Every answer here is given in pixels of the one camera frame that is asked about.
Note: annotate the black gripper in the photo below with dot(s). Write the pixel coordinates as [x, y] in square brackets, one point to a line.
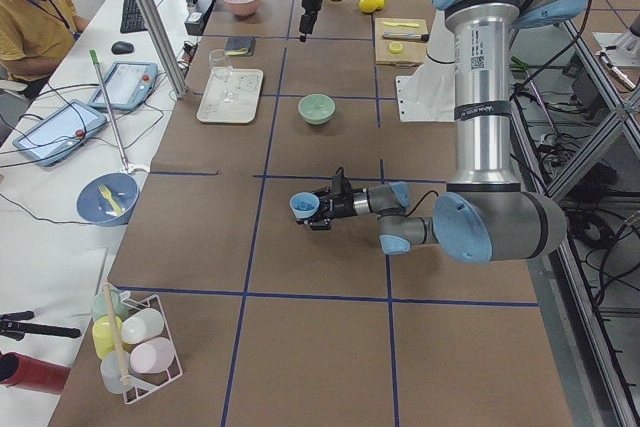
[342, 205]
[308, 3]

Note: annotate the light blue plastic cup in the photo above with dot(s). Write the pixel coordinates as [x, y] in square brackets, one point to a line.
[304, 205]

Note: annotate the green ceramic bowl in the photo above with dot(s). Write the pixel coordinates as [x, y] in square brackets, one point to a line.
[316, 109]

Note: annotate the blue bowl with fork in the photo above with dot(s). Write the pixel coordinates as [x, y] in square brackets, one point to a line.
[108, 200]

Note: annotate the grey folded cloth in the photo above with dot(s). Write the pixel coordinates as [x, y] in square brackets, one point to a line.
[241, 46]

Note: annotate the whole yellow lemon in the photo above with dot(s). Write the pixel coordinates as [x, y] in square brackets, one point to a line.
[368, 6]

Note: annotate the clear wine glass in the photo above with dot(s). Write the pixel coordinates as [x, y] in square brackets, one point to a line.
[221, 68]

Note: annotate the yellow plastic knife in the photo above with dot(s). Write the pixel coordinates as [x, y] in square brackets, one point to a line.
[401, 24]

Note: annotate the white bear serving tray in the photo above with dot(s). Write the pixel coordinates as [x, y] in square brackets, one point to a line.
[234, 101]

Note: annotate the half lemon slice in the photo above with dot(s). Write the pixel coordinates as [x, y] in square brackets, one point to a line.
[395, 47]

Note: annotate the wooden cutting board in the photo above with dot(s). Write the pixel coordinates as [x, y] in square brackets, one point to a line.
[400, 41]

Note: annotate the steel muddler rod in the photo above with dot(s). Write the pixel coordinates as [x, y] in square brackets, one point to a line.
[408, 37]

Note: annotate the black keyboard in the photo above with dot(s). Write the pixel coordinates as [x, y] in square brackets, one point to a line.
[132, 20]

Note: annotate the black computer mouse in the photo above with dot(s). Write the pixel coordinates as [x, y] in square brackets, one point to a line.
[122, 48]

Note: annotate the white cup in rack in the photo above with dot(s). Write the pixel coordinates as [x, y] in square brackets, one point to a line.
[141, 326]

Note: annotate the pink cup in rack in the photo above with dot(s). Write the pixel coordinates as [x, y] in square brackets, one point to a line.
[152, 356]

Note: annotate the green cup in rack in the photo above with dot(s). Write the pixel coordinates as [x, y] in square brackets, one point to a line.
[119, 300]

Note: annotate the yellow cup in rack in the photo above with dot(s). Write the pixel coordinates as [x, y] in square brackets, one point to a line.
[102, 337]

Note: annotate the clear cup in rack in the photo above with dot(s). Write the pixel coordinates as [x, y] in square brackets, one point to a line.
[111, 375]

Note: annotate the person in yellow shirt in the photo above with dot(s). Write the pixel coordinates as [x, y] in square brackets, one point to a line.
[36, 36]

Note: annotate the blue teach pendant tablet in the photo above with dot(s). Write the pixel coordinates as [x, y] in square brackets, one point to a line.
[59, 134]

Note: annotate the red cylinder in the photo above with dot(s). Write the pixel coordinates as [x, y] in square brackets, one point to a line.
[32, 374]

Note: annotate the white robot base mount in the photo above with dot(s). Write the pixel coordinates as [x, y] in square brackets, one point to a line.
[428, 95]

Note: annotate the aluminium frame post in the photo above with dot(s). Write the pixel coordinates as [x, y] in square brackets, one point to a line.
[162, 46]

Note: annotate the metal rod green handle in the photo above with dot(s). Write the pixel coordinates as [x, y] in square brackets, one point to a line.
[128, 167]

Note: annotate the white wire cup rack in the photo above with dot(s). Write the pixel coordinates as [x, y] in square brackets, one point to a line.
[144, 385]

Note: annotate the black tripod handle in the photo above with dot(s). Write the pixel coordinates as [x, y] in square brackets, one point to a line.
[16, 326]

